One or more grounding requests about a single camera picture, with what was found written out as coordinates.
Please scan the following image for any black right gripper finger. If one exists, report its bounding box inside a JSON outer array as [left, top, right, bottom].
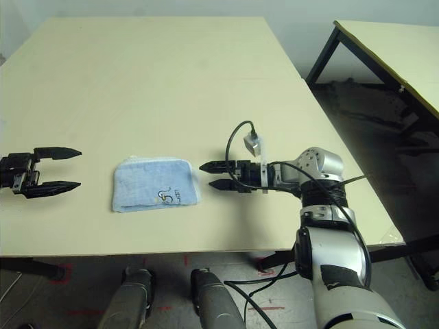
[[199, 160, 239, 174], [209, 178, 239, 192]]

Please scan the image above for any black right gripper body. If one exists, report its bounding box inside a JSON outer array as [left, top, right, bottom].
[[235, 160, 265, 194]]

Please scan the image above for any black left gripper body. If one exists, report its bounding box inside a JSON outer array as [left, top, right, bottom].
[[0, 151, 40, 199]]

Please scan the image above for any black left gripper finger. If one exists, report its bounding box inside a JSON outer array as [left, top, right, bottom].
[[25, 180, 82, 201], [33, 146, 83, 162]]

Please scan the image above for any blue towel white trim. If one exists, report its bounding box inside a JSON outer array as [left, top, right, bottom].
[[110, 156, 202, 213]]

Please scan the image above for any red floor tape corner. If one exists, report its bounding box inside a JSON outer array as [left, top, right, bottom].
[[49, 263, 73, 285], [257, 256, 277, 277]]

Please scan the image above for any black table base bar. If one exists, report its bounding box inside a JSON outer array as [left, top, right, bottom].
[[368, 232, 439, 292], [257, 252, 298, 274], [0, 256, 66, 282]]

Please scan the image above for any grey robot right leg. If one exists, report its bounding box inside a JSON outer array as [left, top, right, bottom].
[[190, 267, 246, 329]]

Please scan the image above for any grey robot leg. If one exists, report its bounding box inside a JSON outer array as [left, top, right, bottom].
[[97, 266, 155, 329], [190, 267, 246, 329]]

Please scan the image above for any grey robot left leg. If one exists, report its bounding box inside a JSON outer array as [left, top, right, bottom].
[[97, 266, 155, 329]]

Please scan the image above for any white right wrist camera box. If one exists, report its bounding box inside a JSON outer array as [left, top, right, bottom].
[[242, 134, 270, 196]]

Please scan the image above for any beige side table black frame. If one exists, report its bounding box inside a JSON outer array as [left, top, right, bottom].
[[305, 19, 439, 145]]

